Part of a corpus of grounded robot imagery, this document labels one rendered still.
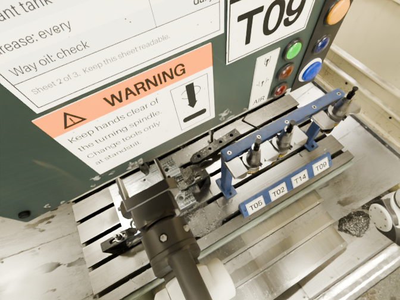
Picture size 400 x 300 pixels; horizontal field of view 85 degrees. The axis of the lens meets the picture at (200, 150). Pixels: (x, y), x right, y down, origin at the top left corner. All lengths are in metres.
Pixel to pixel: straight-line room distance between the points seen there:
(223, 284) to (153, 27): 0.36
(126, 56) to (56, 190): 0.17
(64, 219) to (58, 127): 1.26
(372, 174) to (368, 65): 0.49
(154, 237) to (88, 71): 0.29
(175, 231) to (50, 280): 1.03
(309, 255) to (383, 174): 0.51
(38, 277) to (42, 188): 1.12
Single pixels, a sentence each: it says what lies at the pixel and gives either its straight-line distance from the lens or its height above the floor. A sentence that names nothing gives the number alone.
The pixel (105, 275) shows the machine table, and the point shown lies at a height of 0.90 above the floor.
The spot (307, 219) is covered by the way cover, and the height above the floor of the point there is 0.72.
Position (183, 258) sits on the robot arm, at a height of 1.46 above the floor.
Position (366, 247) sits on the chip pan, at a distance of 1.33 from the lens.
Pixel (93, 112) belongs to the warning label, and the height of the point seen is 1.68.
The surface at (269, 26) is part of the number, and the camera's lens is 0.24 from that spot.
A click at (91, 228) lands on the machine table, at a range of 1.08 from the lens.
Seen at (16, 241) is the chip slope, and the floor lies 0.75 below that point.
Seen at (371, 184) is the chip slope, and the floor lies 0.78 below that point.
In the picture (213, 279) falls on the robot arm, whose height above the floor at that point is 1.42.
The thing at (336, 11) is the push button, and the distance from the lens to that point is 0.30.
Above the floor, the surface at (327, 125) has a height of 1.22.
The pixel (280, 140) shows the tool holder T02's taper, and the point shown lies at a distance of 0.69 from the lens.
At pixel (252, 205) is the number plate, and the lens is 0.91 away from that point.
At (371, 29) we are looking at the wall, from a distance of 1.19.
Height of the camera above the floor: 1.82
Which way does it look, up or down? 61 degrees down
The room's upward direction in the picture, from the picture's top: 10 degrees counter-clockwise
